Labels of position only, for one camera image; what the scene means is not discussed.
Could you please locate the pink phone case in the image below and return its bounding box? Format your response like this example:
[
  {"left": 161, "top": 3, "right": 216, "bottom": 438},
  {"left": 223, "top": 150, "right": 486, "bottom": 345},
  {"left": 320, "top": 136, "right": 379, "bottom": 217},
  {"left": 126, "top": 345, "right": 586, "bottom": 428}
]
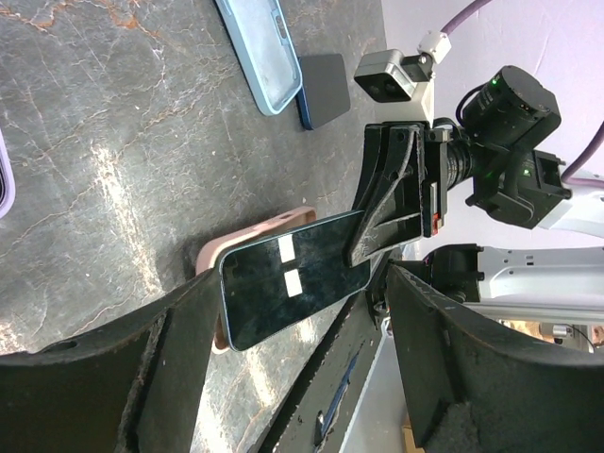
[{"left": 195, "top": 206, "right": 317, "bottom": 355}]

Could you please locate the phone with blue edge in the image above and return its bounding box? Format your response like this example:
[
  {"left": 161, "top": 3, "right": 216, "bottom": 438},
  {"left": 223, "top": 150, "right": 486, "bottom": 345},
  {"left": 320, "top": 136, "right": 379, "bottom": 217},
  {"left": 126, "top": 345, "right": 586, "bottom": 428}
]
[{"left": 296, "top": 53, "right": 351, "bottom": 130}]

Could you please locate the light blue phone case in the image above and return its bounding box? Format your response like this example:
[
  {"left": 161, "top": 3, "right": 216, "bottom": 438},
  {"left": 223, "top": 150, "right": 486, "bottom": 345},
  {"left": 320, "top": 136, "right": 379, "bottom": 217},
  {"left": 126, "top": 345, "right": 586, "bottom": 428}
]
[{"left": 216, "top": 0, "right": 303, "bottom": 116}]

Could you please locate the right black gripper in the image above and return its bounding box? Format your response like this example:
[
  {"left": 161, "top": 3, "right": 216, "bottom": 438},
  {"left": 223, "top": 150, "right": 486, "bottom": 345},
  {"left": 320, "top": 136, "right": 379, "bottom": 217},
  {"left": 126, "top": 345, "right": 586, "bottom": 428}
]
[{"left": 345, "top": 65, "right": 573, "bottom": 267}]

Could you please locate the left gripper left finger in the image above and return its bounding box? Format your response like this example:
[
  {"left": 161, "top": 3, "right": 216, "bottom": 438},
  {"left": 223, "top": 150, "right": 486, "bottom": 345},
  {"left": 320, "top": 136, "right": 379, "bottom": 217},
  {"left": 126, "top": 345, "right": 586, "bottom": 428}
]
[{"left": 1, "top": 270, "right": 220, "bottom": 452}]

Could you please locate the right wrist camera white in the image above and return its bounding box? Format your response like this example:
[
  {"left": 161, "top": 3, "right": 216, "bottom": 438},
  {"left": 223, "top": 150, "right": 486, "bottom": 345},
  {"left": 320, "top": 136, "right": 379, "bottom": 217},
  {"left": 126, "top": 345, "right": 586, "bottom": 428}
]
[{"left": 354, "top": 31, "right": 451, "bottom": 125}]

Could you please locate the lavender phone case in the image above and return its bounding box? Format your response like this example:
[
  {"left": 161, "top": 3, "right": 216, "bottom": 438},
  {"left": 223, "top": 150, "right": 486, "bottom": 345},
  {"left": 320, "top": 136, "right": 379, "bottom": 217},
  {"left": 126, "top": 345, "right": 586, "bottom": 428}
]
[{"left": 0, "top": 132, "right": 16, "bottom": 218}]

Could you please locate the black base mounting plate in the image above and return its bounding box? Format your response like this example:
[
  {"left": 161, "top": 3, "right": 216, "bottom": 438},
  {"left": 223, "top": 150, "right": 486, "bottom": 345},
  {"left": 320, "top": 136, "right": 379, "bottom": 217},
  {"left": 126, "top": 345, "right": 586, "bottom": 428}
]
[{"left": 251, "top": 291, "right": 382, "bottom": 452}]

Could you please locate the black phone front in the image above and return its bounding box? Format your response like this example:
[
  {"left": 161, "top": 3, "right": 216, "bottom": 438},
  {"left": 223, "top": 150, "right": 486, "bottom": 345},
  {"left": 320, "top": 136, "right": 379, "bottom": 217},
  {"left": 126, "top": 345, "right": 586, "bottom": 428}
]
[{"left": 218, "top": 210, "right": 371, "bottom": 351}]

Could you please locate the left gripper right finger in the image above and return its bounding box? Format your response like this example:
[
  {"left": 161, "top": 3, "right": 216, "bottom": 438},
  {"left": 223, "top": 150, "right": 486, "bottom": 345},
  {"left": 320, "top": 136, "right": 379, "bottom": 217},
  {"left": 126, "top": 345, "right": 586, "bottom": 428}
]
[{"left": 386, "top": 261, "right": 603, "bottom": 452}]

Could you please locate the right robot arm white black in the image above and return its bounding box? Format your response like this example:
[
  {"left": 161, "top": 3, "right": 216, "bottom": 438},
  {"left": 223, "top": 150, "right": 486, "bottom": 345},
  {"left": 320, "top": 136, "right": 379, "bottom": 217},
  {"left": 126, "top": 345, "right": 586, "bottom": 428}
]
[{"left": 346, "top": 66, "right": 603, "bottom": 303}]

